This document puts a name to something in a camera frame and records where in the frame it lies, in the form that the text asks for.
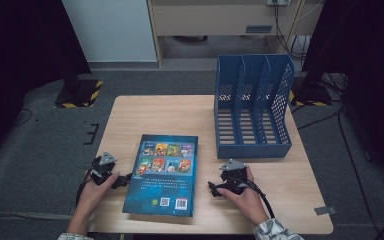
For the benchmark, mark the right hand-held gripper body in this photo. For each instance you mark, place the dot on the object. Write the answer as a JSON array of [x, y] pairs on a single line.
[[235, 176]]

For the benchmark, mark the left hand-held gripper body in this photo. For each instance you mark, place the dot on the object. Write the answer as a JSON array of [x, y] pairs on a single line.
[[101, 170]]

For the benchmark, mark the blue plastic file rack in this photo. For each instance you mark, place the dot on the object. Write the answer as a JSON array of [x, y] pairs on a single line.
[[253, 151]]

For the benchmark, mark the person's left hand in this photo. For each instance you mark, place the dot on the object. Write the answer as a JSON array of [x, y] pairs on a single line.
[[93, 196]]

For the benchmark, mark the person's right hand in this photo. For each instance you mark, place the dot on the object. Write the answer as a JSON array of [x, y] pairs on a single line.
[[246, 203]]

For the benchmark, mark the grey tape strip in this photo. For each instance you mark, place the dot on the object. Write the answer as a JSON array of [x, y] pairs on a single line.
[[325, 210]]

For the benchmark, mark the white cabinet panel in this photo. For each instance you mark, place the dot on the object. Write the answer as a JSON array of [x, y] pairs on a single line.
[[113, 30]]

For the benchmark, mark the black curtain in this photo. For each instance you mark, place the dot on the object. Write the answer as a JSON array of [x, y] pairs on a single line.
[[373, 50], [20, 50]]

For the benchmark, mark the grey label on desk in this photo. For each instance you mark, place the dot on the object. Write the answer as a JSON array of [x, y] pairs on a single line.
[[259, 29]]

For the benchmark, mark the beige wooden desk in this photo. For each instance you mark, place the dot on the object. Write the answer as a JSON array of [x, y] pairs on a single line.
[[206, 20]]

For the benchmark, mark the white wall socket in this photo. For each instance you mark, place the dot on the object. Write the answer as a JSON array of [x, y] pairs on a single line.
[[278, 2]]

